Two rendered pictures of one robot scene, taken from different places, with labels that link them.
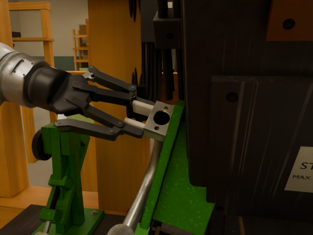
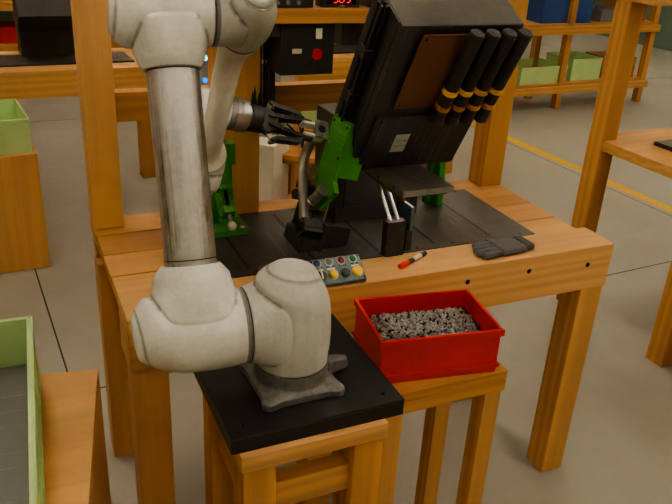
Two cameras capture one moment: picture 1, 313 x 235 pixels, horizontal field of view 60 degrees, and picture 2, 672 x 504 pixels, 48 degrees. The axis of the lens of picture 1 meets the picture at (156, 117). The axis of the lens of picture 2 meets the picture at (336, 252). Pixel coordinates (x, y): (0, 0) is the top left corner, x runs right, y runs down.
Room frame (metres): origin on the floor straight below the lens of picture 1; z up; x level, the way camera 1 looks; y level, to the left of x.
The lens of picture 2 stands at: (-1.30, 1.21, 1.83)
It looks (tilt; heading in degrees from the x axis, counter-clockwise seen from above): 25 degrees down; 323
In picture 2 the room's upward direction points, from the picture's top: 3 degrees clockwise
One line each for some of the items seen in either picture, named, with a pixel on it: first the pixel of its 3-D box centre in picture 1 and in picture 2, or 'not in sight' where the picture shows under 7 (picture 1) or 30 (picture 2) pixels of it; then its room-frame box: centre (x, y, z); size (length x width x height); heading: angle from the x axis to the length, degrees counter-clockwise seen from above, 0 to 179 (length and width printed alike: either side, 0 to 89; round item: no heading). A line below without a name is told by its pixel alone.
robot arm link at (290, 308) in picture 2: not in sight; (287, 313); (-0.18, 0.48, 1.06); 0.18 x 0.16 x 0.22; 75
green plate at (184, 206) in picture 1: (186, 169); (343, 153); (0.35, -0.04, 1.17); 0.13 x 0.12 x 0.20; 78
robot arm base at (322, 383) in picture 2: not in sight; (299, 367); (-0.18, 0.45, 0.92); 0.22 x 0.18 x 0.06; 79
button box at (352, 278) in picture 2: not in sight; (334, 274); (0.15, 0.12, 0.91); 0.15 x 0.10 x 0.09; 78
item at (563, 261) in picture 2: not in sight; (391, 289); (0.13, -0.07, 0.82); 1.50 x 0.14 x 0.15; 78
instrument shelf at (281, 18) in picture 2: not in sight; (328, 10); (0.65, -0.18, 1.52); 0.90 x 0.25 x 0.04; 78
